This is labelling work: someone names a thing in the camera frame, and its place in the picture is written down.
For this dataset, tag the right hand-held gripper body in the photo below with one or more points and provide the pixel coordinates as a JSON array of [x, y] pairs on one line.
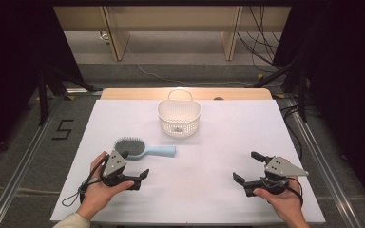
[[282, 169]]

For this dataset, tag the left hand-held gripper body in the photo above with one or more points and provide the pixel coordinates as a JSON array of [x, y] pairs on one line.
[[114, 163]]

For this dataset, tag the light blue hairbrush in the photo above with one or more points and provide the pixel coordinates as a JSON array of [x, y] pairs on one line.
[[145, 151]]

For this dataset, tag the person's right hand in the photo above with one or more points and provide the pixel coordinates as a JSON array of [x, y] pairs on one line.
[[283, 199]]

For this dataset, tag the person's left hand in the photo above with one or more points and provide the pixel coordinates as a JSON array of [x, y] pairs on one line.
[[99, 193]]

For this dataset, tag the white table cover sheet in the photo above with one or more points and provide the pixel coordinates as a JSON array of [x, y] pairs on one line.
[[187, 190]]

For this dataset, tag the yellow tape piece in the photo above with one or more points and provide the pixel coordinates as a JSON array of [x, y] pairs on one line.
[[278, 95], [259, 76]]

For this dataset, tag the white plastic basket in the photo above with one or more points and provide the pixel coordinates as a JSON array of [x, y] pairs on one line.
[[179, 117]]

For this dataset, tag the black tripod stand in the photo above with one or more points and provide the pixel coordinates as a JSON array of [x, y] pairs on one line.
[[302, 95]]

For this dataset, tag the black metal stand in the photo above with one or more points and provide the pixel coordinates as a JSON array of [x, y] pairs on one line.
[[42, 101]]

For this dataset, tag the black curtain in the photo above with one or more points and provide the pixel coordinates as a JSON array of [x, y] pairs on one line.
[[345, 79], [12, 63]]

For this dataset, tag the beige wooden bench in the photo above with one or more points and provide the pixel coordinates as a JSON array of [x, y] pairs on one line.
[[171, 19]]

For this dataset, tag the aluminium floor rail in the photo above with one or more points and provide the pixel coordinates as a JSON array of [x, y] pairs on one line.
[[323, 164], [22, 171]]

